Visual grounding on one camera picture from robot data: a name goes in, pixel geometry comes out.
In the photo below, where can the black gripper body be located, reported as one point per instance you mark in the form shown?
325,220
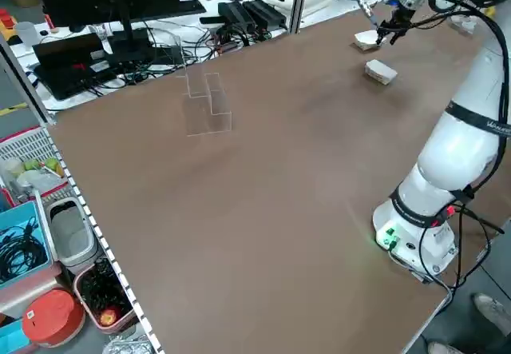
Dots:
400,15

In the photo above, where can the white box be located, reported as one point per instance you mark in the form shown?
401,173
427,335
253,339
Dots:
379,70
365,38

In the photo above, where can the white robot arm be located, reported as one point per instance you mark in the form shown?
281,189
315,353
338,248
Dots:
451,158

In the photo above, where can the clear stepped plastic holder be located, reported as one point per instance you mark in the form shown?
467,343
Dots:
207,106

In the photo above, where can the clear plastic bottle shelf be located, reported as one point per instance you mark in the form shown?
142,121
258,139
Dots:
463,24

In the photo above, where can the black keyboard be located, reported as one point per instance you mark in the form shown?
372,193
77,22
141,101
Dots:
193,7

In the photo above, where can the person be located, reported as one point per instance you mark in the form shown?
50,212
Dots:
493,310

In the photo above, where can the white waste bin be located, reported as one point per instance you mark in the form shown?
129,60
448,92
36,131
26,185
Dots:
72,234

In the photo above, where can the white plastic basket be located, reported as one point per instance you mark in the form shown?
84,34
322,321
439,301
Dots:
24,146

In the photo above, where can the pink waste bin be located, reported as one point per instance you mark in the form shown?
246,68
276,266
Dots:
127,318

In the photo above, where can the blue storage bin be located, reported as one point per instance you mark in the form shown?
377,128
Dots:
44,226

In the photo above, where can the crumpled silver foil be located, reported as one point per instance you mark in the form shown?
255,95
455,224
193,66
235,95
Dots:
127,346

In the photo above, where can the red round lid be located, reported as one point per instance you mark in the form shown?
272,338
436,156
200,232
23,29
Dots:
52,318

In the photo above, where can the aluminium camera post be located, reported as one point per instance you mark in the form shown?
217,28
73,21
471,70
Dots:
299,2

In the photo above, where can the white perforated edge rail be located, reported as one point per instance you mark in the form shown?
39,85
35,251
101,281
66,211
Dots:
104,242

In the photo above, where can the aluminium frame post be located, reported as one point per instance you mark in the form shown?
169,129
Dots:
24,82

